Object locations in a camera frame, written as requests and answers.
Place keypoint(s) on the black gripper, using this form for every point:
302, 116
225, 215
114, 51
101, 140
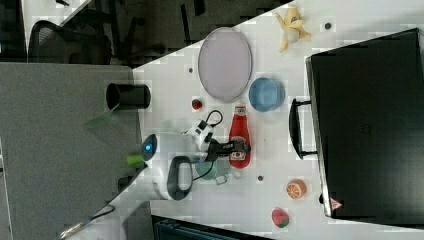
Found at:
217, 150

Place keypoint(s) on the red plush ketchup bottle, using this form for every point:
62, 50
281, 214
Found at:
239, 131

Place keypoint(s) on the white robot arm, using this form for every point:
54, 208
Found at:
168, 175

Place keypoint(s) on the green metal mug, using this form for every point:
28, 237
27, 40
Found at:
217, 170

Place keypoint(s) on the blue bowl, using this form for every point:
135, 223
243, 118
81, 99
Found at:
266, 94

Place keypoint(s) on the small red strawberry toy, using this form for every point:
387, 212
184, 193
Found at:
197, 104

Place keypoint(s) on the orange slice toy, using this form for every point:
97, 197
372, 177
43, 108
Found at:
296, 189

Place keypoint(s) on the large red strawberry toy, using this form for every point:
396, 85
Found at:
280, 218

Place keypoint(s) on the large grey round plate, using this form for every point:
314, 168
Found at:
225, 64

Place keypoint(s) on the black toaster oven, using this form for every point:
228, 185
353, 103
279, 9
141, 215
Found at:
367, 102

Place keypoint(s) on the yellow plush banana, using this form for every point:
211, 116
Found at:
292, 26

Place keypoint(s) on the black cylindrical cup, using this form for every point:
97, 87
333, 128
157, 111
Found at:
127, 96

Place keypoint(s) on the black office chair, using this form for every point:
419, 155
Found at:
91, 37

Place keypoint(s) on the green strainer handle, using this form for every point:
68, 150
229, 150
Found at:
134, 159

